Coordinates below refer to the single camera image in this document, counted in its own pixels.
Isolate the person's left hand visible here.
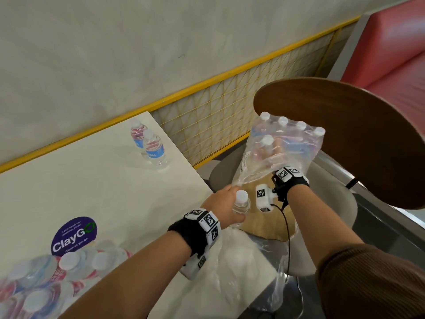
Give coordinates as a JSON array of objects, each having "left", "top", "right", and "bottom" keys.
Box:
[{"left": 200, "top": 185, "right": 247, "bottom": 230}]

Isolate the person's right hand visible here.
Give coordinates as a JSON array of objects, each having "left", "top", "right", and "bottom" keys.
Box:
[{"left": 270, "top": 143, "right": 307, "bottom": 178}]

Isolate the small clear water bottle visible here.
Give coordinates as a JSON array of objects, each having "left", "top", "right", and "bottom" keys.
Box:
[{"left": 231, "top": 190, "right": 252, "bottom": 230}]

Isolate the plastic-wrapped pack of water bottles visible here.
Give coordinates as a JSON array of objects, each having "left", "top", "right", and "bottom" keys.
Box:
[
  {"left": 232, "top": 112, "right": 326, "bottom": 197},
  {"left": 0, "top": 241, "right": 133, "bottom": 319}
]

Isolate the person's right forearm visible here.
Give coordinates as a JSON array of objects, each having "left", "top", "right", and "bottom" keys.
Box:
[{"left": 286, "top": 184, "right": 365, "bottom": 269}]

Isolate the person's left forearm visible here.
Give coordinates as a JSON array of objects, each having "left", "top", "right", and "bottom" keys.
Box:
[{"left": 60, "top": 231, "right": 193, "bottom": 319}]

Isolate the brown seat pad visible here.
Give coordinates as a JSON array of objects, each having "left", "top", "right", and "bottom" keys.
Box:
[{"left": 238, "top": 173, "right": 298, "bottom": 243}]

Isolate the crumpled clear plastic wrap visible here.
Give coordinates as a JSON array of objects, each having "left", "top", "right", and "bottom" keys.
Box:
[{"left": 181, "top": 226, "right": 290, "bottom": 319}]

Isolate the blue label water bottle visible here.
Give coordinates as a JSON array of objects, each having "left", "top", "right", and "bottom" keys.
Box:
[{"left": 142, "top": 129, "right": 168, "bottom": 170}]

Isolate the white chair seat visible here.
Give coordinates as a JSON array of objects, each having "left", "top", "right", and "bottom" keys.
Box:
[{"left": 209, "top": 143, "right": 358, "bottom": 277}]

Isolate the pink label water bottle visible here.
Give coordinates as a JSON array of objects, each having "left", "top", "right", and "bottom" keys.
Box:
[{"left": 130, "top": 119, "right": 149, "bottom": 157}]

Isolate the brown wooden chair back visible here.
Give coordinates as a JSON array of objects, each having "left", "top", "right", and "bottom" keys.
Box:
[{"left": 253, "top": 77, "right": 425, "bottom": 210}]

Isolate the round purple sticker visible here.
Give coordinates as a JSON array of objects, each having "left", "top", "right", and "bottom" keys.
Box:
[{"left": 51, "top": 216, "right": 98, "bottom": 257}]

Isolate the brown ribbed sleeve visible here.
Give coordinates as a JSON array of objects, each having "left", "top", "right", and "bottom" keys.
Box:
[{"left": 315, "top": 244, "right": 425, "bottom": 319}]

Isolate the red padded bench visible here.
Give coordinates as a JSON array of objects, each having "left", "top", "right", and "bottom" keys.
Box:
[{"left": 327, "top": 0, "right": 425, "bottom": 138}]

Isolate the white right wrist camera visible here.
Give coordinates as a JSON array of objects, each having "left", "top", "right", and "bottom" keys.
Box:
[{"left": 255, "top": 183, "right": 278, "bottom": 213}]

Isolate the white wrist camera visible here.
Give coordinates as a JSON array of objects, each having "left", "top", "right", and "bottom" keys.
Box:
[
  {"left": 255, "top": 183, "right": 278, "bottom": 213},
  {"left": 179, "top": 248, "right": 214, "bottom": 281}
]

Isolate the black left wrist strap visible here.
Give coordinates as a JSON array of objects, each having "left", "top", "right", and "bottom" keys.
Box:
[{"left": 167, "top": 208, "right": 222, "bottom": 258}]

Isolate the black wrist strap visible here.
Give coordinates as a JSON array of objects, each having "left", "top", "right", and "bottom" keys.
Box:
[
  {"left": 167, "top": 208, "right": 222, "bottom": 258},
  {"left": 271, "top": 166, "right": 310, "bottom": 203}
]

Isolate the black right wrist strap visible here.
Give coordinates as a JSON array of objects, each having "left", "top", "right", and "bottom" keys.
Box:
[{"left": 271, "top": 166, "right": 310, "bottom": 203}]

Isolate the black cable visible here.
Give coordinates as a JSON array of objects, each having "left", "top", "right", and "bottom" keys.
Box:
[{"left": 270, "top": 198, "right": 306, "bottom": 319}]

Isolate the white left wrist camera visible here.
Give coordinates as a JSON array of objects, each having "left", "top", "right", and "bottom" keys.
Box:
[{"left": 179, "top": 248, "right": 214, "bottom": 281}]

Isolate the yellow wire mesh partition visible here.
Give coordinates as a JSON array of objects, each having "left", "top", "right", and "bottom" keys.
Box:
[{"left": 0, "top": 16, "right": 362, "bottom": 174}]

